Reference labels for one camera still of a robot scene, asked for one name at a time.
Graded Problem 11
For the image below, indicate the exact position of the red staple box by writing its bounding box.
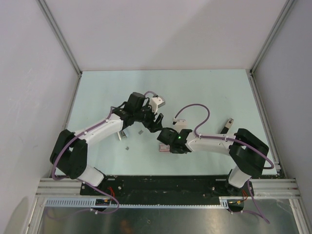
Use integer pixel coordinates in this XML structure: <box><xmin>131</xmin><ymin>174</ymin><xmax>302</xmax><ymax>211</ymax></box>
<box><xmin>159</xmin><ymin>144</ymin><xmax>170</xmax><ymax>152</ymax></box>

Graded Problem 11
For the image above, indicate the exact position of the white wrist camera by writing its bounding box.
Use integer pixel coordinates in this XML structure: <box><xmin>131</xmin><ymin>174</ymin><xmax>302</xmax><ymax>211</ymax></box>
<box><xmin>149</xmin><ymin>96</ymin><xmax>166</xmax><ymax>115</ymax></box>
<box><xmin>172</xmin><ymin>117</ymin><xmax>187</xmax><ymax>133</ymax></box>

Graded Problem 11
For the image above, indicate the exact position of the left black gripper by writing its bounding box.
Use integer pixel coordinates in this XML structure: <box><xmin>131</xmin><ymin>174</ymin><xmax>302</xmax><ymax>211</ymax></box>
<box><xmin>134</xmin><ymin>100</ymin><xmax>163</xmax><ymax>133</ymax></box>

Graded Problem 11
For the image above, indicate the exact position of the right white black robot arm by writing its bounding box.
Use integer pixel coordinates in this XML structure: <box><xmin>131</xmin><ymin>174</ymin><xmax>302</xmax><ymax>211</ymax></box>
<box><xmin>157</xmin><ymin>128</ymin><xmax>269</xmax><ymax>195</ymax></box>

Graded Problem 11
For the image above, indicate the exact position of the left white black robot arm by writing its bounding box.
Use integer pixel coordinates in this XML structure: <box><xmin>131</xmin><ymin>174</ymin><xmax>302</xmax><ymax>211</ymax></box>
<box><xmin>50</xmin><ymin>92</ymin><xmax>165</xmax><ymax>195</ymax></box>

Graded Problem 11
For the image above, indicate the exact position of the white stapler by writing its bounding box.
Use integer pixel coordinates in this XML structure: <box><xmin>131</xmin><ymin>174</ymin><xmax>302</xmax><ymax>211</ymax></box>
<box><xmin>117</xmin><ymin>130</ymin><xmax>128</xmax><ymax>141</ymax></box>

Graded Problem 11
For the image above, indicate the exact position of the right aluminium frame post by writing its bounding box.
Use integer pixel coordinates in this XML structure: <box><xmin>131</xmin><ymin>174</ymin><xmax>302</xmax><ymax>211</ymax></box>
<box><xmin>250</xmin><ymin>0</ymin><xmax>296</xmax><ymax>74</ymax></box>

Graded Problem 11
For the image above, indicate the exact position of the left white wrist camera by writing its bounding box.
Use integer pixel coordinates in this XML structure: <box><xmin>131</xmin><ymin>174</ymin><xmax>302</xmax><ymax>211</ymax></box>
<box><xmin>149</xmin><ymin>96</ymin><xmax>166</xmax><ymax>115</ymax></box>

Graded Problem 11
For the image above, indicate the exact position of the left aluminium frame post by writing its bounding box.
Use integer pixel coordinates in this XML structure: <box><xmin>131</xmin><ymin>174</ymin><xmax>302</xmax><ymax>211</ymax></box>
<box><xmin>36</xmin><ymin>0</ymin><xmax>82</xmax><ymax>77</ymax></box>

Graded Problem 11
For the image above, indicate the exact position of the purple cable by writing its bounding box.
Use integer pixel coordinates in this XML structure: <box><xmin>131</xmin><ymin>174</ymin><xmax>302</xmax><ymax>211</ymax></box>
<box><xmin>46</xmin><ymin>90</ymin><xmax>156</xmax><ymax>221</ymax></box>
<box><xmin>174</xmin><ymin>103</ymin><xmax>274</xmax><ymax>224</ymax></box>

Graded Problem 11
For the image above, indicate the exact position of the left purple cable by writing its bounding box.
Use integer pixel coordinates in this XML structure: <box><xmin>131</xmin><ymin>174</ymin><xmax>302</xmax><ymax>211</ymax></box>
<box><xmin>46</xmin><ymin>90</ymin><xmax>156</xmax><ymax>221</ymax></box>

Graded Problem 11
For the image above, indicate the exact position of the white slotted cable duct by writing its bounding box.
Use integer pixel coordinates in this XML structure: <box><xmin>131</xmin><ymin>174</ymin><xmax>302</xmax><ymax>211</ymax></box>
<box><xmin>45</xmin><ymin>197</ymin><xmax>243</xmax><ymax>209</ymax></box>

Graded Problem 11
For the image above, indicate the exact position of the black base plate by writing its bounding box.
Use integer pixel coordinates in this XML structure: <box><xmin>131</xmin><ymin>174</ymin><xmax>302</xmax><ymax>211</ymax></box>
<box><xmin>80</xmin><ymin>175</ymin><xmax>252</xmax><ymax>205</ymax></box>

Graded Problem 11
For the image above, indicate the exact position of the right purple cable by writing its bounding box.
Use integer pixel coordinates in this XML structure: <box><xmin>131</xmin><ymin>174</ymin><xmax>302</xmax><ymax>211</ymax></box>
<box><xmin>174</xmin><ymin>103</ymin><xmax>274</xmax><ymax>224</ymax></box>

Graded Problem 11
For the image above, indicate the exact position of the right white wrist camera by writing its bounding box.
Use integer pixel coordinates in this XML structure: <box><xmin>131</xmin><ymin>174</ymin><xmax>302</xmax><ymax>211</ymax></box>
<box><xmin>172</xmin><ymin>117</ymin><xmax>187</xmax><ymax>133</ymax></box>

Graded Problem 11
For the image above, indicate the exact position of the aluminium frame post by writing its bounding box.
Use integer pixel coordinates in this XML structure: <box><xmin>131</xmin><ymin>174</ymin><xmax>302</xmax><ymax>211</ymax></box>
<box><xmin>36</xmin><ymin>0</ymin><xmax>82</xmax><ymax>77</ymax></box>
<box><xmin>250</xmin><ymin>0</ymin><xmax>296</xmax><ymax>74</ymax></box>

